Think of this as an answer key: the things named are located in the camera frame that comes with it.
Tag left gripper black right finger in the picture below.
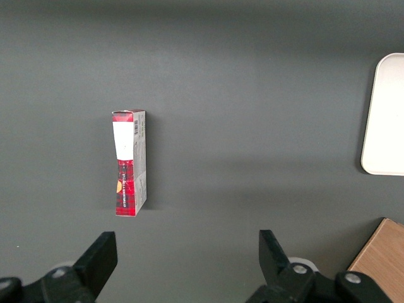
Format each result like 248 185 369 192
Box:
244 229 395 303

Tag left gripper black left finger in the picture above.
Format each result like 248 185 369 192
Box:
0 231 119 303

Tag white rectangular plastic tray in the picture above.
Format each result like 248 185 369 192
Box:
360 52 404 176

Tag red plaid cardboard box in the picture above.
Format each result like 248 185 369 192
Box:
111 109 148 218

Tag wooden drawer cabinet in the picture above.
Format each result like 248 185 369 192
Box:
347 217 404 303

